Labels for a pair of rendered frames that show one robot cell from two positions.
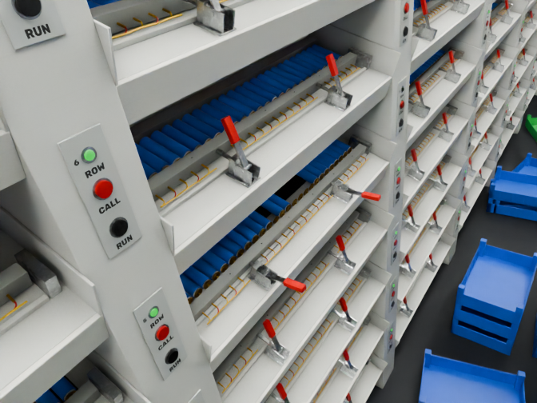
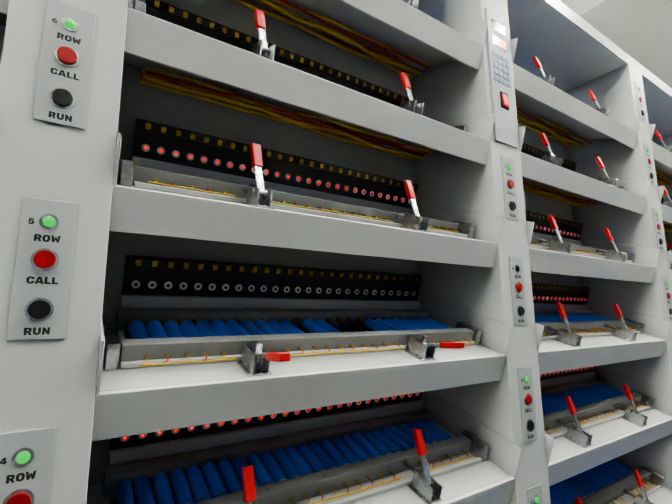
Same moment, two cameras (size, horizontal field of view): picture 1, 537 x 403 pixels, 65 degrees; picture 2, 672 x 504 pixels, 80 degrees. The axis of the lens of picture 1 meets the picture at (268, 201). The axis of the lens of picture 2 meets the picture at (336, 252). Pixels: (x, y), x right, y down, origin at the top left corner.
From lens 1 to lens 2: 0.47 m
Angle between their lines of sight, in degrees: 45
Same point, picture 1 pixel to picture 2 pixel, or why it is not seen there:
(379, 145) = (491, 332)
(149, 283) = (64, 185)
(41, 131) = not seen: outside the picture
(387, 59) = (490, 225)
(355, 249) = (451, 481)
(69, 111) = not seen: outside the picture
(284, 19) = (334, 88)
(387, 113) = (497, 289)
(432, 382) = not seen: outside the picture
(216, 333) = (141, 380)
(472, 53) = (656, 326)
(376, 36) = (478, 206)
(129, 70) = (152, 20)
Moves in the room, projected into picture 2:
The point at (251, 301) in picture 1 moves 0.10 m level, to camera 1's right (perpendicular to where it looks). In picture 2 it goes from (218, 375) to (305, 378)
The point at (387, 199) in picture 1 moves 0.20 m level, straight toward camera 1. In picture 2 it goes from (510, 419) to (476, 452)
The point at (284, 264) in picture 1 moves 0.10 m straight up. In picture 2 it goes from (294, 368) to (294, 285)
